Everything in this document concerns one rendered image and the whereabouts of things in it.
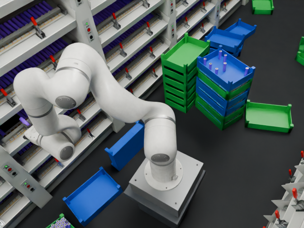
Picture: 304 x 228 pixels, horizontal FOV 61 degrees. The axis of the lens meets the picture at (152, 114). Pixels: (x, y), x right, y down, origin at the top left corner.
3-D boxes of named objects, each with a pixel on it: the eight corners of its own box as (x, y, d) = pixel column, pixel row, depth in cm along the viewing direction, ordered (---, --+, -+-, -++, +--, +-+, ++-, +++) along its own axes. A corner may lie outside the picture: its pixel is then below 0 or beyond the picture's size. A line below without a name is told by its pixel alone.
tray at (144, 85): (169, 69, 217) (173, 59, 205) (121, 116, 190) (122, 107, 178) (151, 55, 221) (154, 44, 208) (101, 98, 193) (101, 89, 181)
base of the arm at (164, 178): (190, 168, 127) (192, 149, 112) (168, 198, 118) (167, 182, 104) (159, 148, 135) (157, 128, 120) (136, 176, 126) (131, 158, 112)
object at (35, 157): (106, 106, 171) (106, 96, 159) (30, 174, 144) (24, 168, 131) (83, 87, 174) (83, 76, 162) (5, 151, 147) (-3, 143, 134)
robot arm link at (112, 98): (158, 153, 102) (158, 120, 111) (182, 142, 95) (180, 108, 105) (43, 85, 72) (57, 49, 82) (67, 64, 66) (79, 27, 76)
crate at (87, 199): (104, 171, 173) (101, 166, 167) (123, 191, 163) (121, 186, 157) (66, 203, 162) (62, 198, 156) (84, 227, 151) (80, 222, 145)
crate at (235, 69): (253, 77, 159) (255, 67, 153) (228, 92, 154) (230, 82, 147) (219, 54, 177) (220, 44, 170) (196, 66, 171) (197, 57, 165)
